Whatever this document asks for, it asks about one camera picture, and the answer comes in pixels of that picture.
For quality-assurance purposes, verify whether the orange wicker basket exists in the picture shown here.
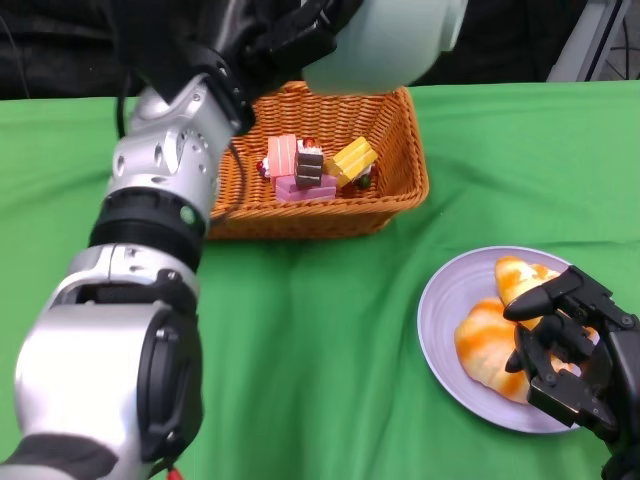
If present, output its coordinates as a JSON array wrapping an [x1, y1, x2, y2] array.
[[207, 82, 430, 240]]

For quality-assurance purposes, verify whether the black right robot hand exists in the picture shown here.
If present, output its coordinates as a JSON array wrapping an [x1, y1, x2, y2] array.
[[502, 265, 640, 451]]

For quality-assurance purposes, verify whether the grey-green round bowl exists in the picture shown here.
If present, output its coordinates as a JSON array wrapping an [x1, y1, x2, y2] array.
[[302, 0, 469, 95]]

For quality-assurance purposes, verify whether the pink cake with red cherry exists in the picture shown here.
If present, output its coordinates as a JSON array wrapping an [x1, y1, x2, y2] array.
[[257, 134, 300, 179]]

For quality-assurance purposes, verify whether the green tablecloth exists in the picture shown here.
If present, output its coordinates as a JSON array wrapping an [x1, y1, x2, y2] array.
[[0, 79, 640, 480]]

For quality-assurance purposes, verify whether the ring-shaped orange striped bread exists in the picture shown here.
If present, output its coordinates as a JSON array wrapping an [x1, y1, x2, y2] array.
[[494, 255, 562, 307]]

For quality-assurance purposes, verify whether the pink cake slice black dot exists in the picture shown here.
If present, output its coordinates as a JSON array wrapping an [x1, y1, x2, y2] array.
[[274, 173, 339, 204]]

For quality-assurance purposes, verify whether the brown chocolate cake piece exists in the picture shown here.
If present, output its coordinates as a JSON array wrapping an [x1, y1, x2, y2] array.
[[293, 139, 325, 190]]

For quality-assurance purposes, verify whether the grey aluminium frame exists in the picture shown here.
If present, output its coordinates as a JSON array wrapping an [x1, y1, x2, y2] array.
[[544, 0, 632, 84]]

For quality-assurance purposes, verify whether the lavender round plate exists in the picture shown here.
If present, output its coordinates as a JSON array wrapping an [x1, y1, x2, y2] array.
[[417, 246, 601, 435]]

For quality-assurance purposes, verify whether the yellow layered cake slice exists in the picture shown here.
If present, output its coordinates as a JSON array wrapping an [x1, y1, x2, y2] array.
[[323, 138, 379, 189]]

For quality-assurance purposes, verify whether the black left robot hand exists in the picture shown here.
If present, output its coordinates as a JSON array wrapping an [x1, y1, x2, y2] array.
[[219, 0, 364, 101]]

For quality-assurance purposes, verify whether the oval orange striped bread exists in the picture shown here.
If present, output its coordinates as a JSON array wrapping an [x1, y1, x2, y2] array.
[[453, 297, 532, 404]]

